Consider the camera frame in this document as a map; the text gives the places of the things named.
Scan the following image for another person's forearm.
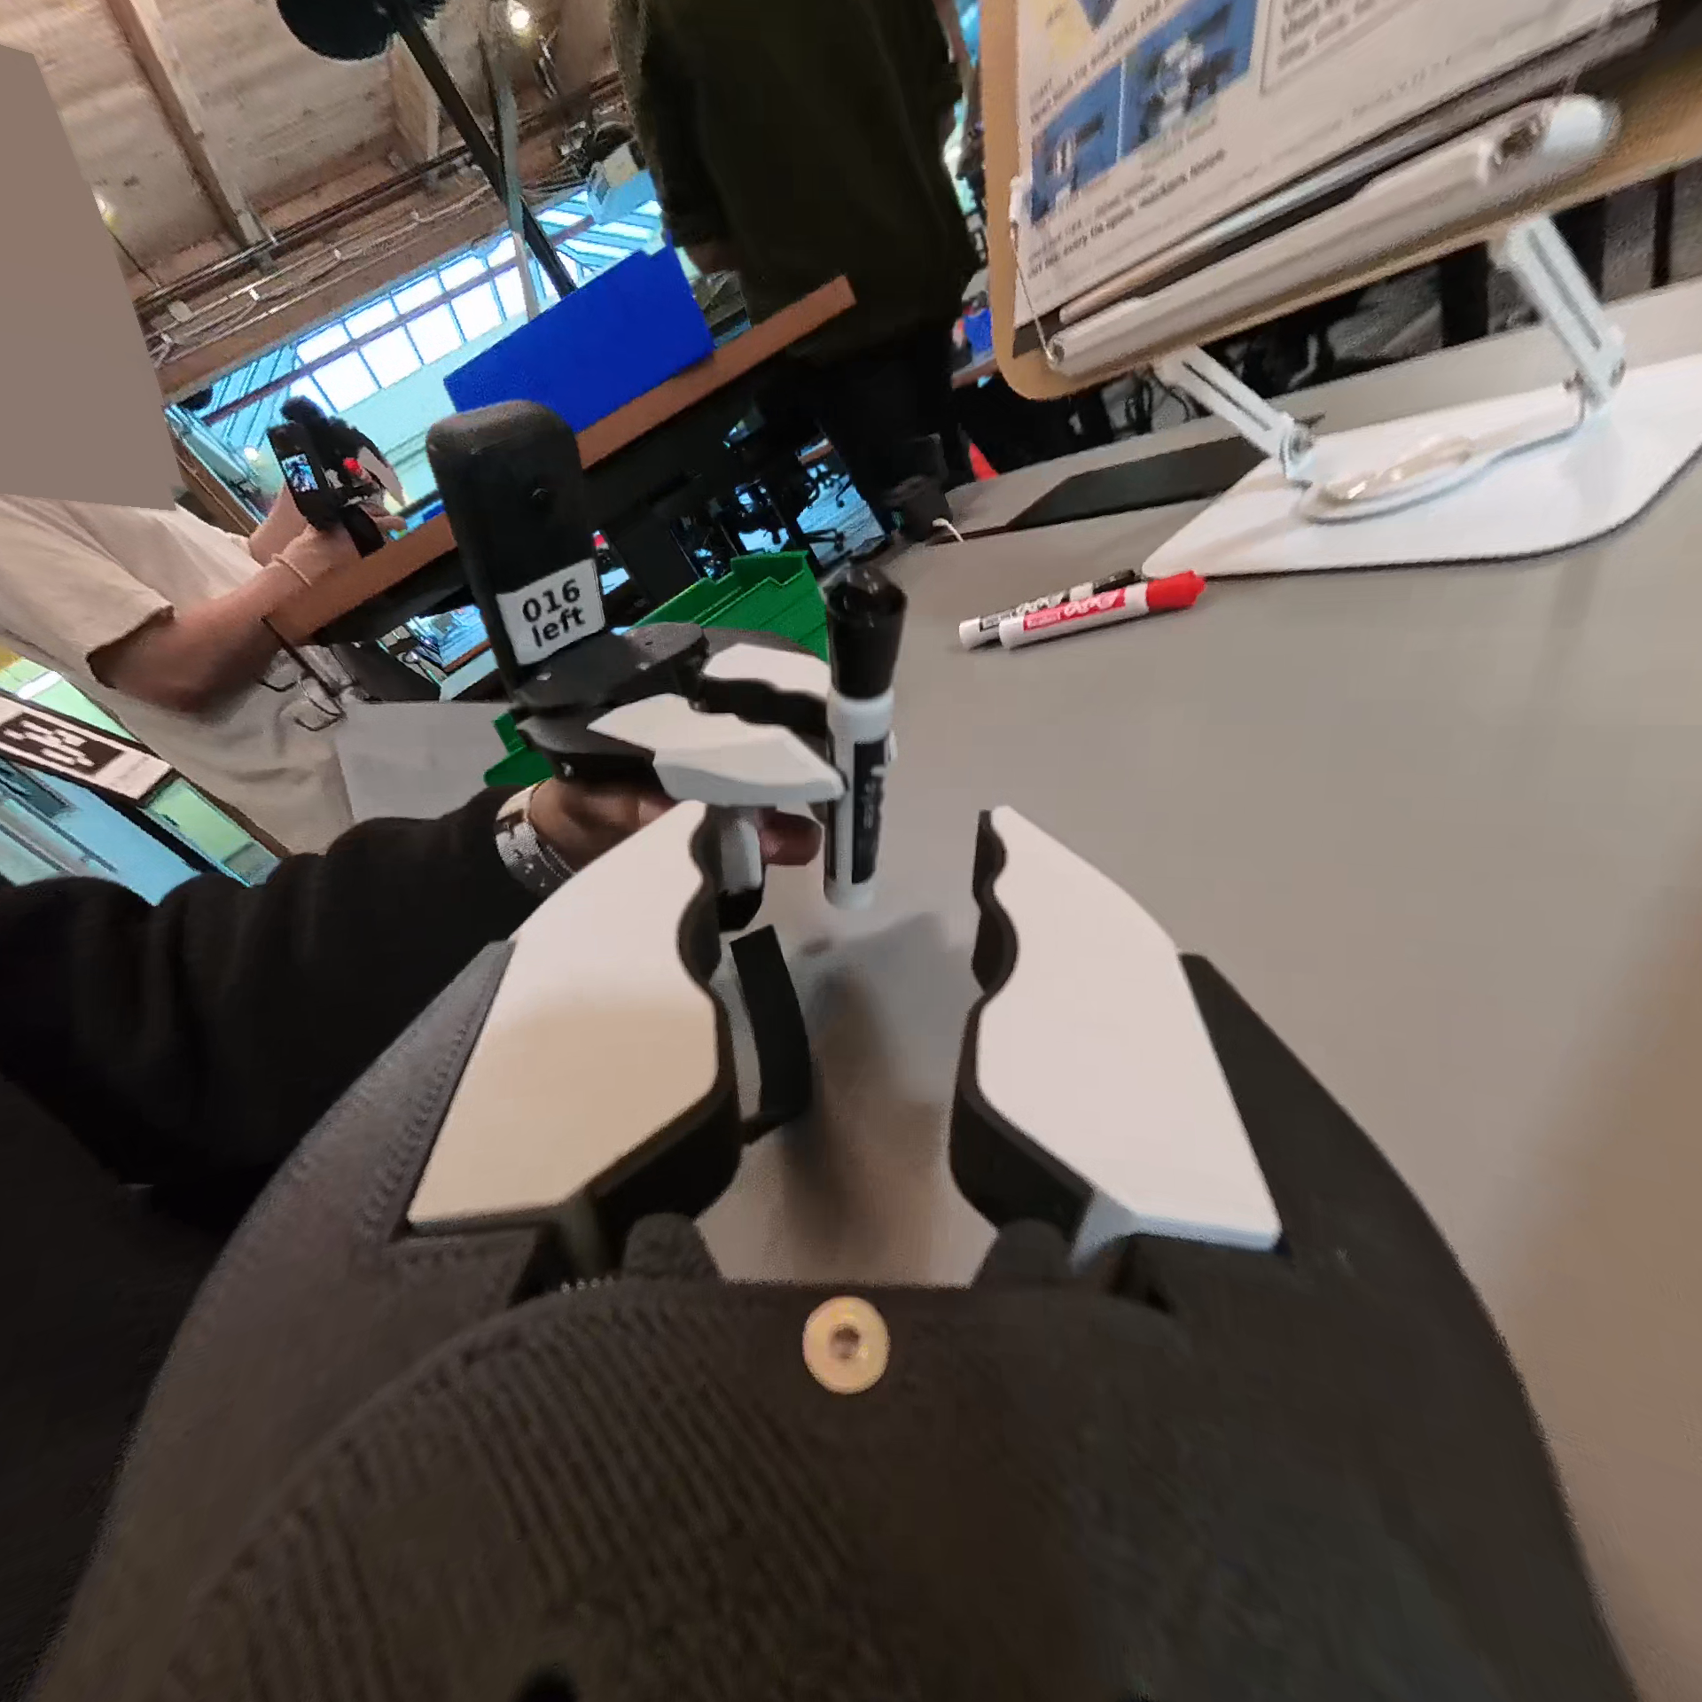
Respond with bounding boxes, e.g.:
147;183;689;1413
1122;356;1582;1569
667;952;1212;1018
100;525;331;715

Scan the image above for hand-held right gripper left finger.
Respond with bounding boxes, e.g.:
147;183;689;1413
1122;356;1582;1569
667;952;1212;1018
406;801;742;1252

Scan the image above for black hook-and-loop strap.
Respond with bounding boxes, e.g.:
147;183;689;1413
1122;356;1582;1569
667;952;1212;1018
727;927;816;1150

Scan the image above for person's left forearm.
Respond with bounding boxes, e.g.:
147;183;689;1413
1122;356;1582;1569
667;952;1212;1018
0;785;550;1200

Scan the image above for printed instruction sheet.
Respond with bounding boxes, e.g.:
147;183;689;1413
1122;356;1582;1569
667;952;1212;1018
1013;0;1659;331

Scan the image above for silver wrist bracelet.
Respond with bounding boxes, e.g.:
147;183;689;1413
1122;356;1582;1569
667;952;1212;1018
494;785;576;896

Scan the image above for black dry-erase marker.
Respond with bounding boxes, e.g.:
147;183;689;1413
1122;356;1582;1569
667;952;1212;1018
956;569;1140;652
821;564;909;915

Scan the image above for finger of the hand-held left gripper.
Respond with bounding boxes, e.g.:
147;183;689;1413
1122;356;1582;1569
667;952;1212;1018
698;642;844;745
581;700;850;811

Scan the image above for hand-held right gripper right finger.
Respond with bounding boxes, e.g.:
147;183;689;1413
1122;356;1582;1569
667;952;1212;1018
951;804;1287;1268

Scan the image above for brown table black legs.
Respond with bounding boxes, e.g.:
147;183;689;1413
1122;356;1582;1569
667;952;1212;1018
260;275;860;648

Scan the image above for large blue plastic bin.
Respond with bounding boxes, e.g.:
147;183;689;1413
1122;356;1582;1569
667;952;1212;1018
441;247;724;417

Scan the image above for red dry-erase marker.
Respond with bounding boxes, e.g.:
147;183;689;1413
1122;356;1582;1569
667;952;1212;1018
998;572;1210;654

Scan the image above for green plastic bin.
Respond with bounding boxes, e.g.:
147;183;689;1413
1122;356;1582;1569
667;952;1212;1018
485;552;835;789

